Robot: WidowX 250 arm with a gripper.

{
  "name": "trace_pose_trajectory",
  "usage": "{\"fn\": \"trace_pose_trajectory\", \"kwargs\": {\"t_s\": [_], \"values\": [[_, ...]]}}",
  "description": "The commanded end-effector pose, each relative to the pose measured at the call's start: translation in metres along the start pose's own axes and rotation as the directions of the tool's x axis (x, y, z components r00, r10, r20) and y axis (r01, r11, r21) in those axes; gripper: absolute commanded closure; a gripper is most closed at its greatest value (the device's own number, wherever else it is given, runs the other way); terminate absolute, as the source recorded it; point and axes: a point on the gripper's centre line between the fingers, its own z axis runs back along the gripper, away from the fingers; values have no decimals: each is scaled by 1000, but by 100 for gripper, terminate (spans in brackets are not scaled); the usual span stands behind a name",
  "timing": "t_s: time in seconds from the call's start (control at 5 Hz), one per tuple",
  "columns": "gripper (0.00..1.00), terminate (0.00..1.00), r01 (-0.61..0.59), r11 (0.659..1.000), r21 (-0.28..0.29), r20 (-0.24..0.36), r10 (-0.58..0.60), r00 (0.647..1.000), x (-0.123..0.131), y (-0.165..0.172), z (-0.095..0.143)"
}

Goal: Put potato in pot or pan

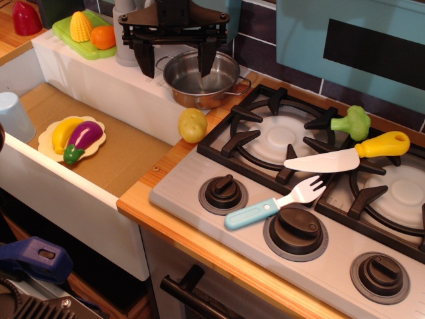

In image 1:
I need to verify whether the grey toy stove top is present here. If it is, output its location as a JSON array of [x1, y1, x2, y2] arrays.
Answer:
[[149, 145, 424, 318]]

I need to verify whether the green cutting board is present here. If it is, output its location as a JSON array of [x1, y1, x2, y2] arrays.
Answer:
[[52, 11, 116, 60]]

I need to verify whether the black middle stove knob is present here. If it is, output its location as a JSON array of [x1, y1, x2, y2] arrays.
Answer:
[[263, 208, 329, 262]]

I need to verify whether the black left burner grate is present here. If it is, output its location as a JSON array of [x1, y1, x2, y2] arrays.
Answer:
[[197, 83, 388, 197]]

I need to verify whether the steel pot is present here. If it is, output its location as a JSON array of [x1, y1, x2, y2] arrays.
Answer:
[[155, 51, 252, 110]]

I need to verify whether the black right stove knob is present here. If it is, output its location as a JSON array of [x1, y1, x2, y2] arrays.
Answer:
[[350, 252, 410, 305]]

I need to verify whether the purple toy eggplant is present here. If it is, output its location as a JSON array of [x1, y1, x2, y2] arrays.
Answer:
[[63, 121, 104, 165]]

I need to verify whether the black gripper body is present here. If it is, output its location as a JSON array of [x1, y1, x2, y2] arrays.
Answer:
[[118, 1, 230, 46]]

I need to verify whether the cream scalloped plate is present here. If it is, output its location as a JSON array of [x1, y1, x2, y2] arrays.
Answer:
[[38, 116, 106, 165]]

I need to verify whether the black left stove knob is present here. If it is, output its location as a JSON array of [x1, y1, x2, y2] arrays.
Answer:
[[199, 174, 248, 216]]

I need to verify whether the yellow toy banana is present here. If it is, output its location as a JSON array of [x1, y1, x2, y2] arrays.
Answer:
[[52, 118, 84, 155]]

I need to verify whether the blue handled toy fork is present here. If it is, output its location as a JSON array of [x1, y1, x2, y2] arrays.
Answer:
[[224, 176, 326, 230]]

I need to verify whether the grey toy faucet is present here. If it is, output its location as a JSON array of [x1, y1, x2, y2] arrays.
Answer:
[[112, 0, 157, 68]]

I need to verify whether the blue clamp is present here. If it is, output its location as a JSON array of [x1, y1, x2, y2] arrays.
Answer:
[[1, 237, 74, 284]]

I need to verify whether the black burner grate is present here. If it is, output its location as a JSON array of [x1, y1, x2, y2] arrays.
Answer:
[[315, 163, 424, 263], [197, 83, 388, 197]]

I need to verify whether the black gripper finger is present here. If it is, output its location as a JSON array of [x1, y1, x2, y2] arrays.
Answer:
[[132, 37, 155, 78], [198, 36, 216, 78]]

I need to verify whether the light blue cup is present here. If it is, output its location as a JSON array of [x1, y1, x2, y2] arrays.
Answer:
[[1, 92, 36, 143]]

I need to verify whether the yellow toy corn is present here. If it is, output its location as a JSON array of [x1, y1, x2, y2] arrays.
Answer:
[[70, 11, 94, 43]]

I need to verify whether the yellow handled toy knife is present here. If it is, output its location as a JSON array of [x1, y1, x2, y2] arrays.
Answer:
[[284, 131, 410, 173]]

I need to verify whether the black oven door handle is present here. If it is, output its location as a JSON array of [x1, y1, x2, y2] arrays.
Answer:
[[160, 265, 230, 319]]

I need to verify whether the orange toy fruit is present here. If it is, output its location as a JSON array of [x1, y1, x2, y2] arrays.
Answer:
[[90, 25, 116, 50]]

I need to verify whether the black stove knob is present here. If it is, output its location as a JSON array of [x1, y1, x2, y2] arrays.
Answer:
[[199, 174, 248, 216], [350, 252, 410, 305], [263, 208, 329, 262]]

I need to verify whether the yellow toy potato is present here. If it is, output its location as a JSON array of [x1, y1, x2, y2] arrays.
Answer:
[[178, 108, 208, 144]]

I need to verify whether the black right burner grate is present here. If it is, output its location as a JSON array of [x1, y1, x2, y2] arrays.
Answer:
[[315, 163, 424, 263]]

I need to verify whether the green toy broccoli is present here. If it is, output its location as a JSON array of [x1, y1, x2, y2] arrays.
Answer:
[[330, 105, 371, 142]]

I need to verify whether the white toy sink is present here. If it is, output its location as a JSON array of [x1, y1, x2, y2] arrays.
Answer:
[[1, 31, 183, 281]]

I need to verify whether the red toy pepper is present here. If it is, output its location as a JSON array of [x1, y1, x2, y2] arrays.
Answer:
[[12, 1, 43, 36]]

